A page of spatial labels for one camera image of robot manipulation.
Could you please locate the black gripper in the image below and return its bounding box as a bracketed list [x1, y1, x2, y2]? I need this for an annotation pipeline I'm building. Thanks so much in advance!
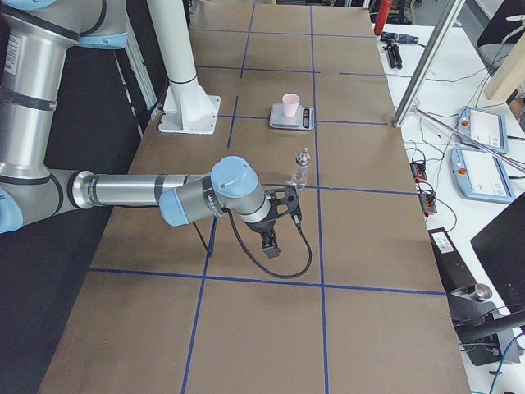
[247, 215, 281, 259]

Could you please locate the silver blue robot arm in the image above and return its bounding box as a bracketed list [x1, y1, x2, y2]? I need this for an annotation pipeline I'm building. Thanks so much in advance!
[1, 1, 280, 258]

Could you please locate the silver digital kitchen scale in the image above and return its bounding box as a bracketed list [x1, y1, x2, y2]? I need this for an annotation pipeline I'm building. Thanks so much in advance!
[269, 103, 315, 131]

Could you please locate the pink plastic cup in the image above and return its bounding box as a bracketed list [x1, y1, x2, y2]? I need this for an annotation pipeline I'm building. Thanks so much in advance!
[281, 93, 300, 117]

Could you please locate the brown paper table cover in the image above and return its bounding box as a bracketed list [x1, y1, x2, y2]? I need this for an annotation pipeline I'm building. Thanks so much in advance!
[39, 2, 470, 393]

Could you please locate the black box with label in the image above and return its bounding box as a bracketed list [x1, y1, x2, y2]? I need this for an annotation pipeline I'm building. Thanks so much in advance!
[428, 227, 476, 293]

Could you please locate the black clamp with metal knob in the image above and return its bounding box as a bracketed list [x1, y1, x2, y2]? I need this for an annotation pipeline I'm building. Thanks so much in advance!
[447, 285, 524, 366]

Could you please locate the blue teach pendant near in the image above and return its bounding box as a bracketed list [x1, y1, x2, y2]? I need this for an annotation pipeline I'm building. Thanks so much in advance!
[449, 147, 516, 204]

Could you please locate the blue teach pendant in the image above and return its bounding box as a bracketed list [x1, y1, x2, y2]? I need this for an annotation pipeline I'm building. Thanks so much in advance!
[449, 147, 516, 204]
[456, 107, 509, 154]

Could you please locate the black folded tripod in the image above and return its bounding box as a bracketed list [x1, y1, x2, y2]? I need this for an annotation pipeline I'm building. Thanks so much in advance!
[383, 40, 403, 70]

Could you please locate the black monitor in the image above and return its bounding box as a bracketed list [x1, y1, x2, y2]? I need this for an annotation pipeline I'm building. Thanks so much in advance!
[471, 195, 524, 311]

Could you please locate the blue folded umbrella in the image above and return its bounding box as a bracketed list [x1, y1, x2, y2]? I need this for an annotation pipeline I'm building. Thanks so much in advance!
[380, 31, 419, 44]

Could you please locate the blue teach pendant far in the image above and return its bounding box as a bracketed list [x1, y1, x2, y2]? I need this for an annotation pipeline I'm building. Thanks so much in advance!
[456, 107, 509, 154]

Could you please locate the white grabber stick tool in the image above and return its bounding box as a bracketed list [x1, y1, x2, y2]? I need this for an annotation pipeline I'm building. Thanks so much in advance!
[411, 104, 525, 173]

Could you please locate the red bottle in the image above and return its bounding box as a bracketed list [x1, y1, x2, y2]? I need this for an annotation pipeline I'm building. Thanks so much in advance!
[374, 0, 393, 36]

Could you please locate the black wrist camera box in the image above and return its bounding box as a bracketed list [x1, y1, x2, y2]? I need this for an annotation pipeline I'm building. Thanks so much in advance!
[265, 186, 302, 227]

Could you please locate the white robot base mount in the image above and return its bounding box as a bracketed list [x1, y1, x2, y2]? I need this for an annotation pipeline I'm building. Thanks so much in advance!
[148, 0, 221, 135]

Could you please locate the aluminium frame post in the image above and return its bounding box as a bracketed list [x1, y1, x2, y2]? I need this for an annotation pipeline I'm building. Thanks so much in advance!
[393, 0, 465, 128]

